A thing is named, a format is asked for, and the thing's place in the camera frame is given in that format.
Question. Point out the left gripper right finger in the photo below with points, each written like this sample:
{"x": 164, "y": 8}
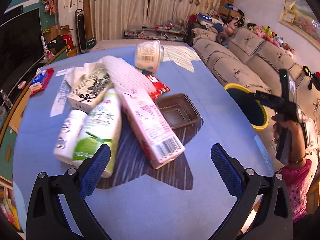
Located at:
{"x": 262, "y": 209}

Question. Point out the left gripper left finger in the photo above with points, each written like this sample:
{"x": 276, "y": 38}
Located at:
{"x": 57, "y": 207}

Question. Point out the green coconut water bottle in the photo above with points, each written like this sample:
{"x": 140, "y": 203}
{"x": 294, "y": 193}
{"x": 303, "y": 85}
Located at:
{"x": 102, "y": 126}

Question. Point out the brown plastic tray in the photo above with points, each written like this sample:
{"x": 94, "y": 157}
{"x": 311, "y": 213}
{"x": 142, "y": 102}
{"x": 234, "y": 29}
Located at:
{"x": 178, "y": 110}

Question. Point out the pink milk carton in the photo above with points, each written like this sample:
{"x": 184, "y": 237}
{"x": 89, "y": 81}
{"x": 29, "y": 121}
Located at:
{"x": 156, "y": 138}

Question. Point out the white instant noodle cup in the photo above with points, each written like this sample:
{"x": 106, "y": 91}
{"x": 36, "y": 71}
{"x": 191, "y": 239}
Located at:
{"x": 149, "y": 55}

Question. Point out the person's pink sleeved forearm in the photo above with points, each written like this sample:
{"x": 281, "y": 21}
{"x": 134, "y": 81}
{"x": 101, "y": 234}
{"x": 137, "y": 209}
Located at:
{"x": 297, "y": 182}

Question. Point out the person's right hand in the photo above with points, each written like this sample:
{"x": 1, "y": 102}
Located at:
{"x": 292, "y": 134}

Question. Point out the beige sofa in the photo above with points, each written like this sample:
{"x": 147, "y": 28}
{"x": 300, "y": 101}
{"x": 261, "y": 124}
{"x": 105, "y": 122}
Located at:
{"x": 254, "y": 63}

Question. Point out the blue tablecloth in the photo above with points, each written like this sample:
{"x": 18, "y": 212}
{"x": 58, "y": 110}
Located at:
{"x": 185, "y": 199}

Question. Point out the small white pill bottle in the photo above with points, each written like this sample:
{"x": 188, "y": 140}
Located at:
{"x": 67, "y": 138}

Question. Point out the framed floral painting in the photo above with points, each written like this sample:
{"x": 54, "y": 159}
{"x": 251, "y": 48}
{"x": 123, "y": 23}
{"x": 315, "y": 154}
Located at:
{"x": 298, "y": 16}

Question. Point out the black neck pillow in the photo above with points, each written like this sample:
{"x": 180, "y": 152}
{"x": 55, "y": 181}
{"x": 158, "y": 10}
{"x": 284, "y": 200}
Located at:
{"x": 222, "y": 39}

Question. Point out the row of plush toys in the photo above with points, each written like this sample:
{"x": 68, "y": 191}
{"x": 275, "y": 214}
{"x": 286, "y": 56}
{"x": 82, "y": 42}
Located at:
{"x": 264, "y": 32}

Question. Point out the clear water bottle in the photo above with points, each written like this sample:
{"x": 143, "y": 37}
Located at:
{"x": 6, "y": 99}

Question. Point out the white black printed carton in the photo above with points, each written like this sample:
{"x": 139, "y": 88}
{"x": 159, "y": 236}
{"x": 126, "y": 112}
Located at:
{"x": 90, "y": 91}

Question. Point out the red snack wrapper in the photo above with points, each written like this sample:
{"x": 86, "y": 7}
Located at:
{"x": 159, "y": 87}

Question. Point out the red blue tissue pack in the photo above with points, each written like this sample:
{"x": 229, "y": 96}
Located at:
{"x": 40, "y": 81}

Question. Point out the crumpled white tissue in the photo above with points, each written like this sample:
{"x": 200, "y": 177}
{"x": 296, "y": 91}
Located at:
{"x": 75, "y": 75}

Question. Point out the low cluttered glass table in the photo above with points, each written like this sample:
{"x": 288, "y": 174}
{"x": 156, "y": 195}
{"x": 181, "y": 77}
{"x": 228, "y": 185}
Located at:
{"x": 164, "y": 32}

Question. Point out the white foam fruit net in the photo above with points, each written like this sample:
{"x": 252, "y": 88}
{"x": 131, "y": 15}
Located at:
{"x": 124, "y": 76}

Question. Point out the black flat screen television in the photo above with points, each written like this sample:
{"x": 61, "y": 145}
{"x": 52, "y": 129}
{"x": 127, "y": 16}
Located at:
{"x": 21, "y": 48}

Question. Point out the black tower fan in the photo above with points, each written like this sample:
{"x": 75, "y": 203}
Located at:
{"x": 80, "y": 30}

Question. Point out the left beige curtain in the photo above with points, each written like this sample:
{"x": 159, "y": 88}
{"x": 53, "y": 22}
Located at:
{"x": 110, "y": 18}

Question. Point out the dried flower wall decoration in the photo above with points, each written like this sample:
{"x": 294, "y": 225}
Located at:
{"x": 49, "y": 6}

